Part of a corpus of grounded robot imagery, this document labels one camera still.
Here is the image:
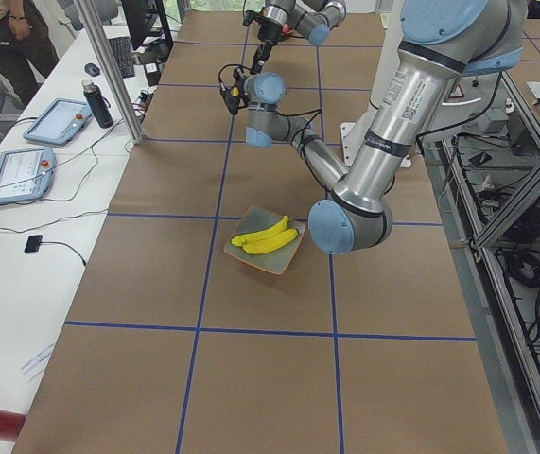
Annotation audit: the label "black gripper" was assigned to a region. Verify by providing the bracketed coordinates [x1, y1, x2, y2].
[219, 68, 250, 116]

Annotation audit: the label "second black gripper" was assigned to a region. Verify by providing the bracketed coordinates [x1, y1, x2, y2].
[250, 16, 283, 75]

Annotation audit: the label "yellow banana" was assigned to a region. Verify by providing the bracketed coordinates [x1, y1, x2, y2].
[231, 216, 289, 247]
[242, 228, 299, 255]

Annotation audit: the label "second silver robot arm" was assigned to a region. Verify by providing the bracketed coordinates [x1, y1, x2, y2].
[243, 0, 347, 75]

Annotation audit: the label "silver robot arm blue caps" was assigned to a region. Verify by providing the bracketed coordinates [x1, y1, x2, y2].
[220, 1, 528, 254]

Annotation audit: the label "black computer monitor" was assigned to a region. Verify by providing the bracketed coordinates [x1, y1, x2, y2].
[120, 0, 173, 50]

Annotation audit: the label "black keyboard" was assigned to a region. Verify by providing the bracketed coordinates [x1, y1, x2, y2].
[108, 37, 135, 79]

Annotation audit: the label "black water bottle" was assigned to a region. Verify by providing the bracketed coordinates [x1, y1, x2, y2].
[81, 79, 113, 129]

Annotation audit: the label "black computer mouse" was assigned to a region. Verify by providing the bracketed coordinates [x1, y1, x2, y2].
[84, 62, 100, 77]

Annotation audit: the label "blue teach pendant tablet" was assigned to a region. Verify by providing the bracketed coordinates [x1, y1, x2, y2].
[23, 98, 92, 147]

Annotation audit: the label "standing person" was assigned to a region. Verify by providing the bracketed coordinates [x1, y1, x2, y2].
[0, 0, 59, 106]

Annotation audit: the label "small black box device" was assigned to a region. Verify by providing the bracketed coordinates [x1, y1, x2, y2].
[24, 235, 43, 253]

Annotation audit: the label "white paper sheets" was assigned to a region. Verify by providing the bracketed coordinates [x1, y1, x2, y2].
[21, 343, 55, 380]

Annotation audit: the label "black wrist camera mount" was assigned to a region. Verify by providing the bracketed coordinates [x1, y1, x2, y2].
[242, 9, 265, 27]

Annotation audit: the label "aluminium frame post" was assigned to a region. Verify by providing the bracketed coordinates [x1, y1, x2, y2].
[74, 0, 144, 145]

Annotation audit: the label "black cable on table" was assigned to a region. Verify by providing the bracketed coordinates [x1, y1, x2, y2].
[0, 106, 114, 266]

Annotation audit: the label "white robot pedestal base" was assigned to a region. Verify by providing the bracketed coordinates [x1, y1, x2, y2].
[340, 1, 405, 166]

